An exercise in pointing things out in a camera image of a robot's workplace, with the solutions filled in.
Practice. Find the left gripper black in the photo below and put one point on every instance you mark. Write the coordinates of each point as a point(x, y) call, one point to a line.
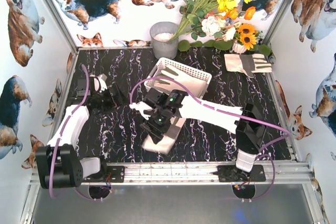
point(113, 94)

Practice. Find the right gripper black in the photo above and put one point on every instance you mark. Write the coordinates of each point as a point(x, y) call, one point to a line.
point(151, 129)

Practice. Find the white plastic storage basket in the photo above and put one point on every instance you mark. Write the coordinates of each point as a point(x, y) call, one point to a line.
point(163, 62)

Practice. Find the edge work glove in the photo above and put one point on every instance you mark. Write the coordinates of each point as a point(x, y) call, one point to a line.
point(165, 144)

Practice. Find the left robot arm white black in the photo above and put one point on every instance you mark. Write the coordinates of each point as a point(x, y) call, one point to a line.
point(58, 163)

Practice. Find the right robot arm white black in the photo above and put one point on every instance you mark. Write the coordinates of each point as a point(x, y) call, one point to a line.
point(245, 123)

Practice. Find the grey metal bucket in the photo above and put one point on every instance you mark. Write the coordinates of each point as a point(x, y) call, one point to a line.
point(164, 42)

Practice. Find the artificial flower bouquet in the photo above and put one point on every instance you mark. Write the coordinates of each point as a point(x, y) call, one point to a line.
point(218, 23)

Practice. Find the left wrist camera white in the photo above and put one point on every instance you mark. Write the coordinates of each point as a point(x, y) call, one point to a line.
point(99, 82)

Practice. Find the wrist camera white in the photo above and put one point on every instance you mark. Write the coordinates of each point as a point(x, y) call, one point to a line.
point(143, 108)
point(99, 82)

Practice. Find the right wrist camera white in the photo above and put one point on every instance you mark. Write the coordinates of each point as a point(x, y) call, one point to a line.
point(143, 108)

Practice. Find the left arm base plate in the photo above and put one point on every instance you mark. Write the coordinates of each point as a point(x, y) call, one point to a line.
point(110, 174)

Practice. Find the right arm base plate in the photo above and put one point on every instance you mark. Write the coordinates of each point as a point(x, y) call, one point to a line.
point(230, 173)

